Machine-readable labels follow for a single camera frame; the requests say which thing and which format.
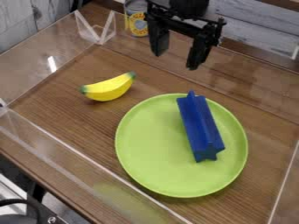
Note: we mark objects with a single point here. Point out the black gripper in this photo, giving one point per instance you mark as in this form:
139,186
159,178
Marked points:
183,16

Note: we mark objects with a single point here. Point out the yellow toy banana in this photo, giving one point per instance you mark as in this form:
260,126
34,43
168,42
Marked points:
110,89

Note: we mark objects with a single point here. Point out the green round plate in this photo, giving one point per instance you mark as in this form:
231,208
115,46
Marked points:
155,154

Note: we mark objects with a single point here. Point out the yellow labelled tin can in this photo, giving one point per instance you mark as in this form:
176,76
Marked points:
135,9

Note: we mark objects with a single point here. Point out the clear acrylic corner bracket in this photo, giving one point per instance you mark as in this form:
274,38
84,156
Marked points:
95,33

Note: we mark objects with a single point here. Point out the clear acrylic front wall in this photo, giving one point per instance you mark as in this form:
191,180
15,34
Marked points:
91,189

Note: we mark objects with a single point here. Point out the black metal table bracket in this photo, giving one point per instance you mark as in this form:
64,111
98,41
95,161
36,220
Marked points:
39,211

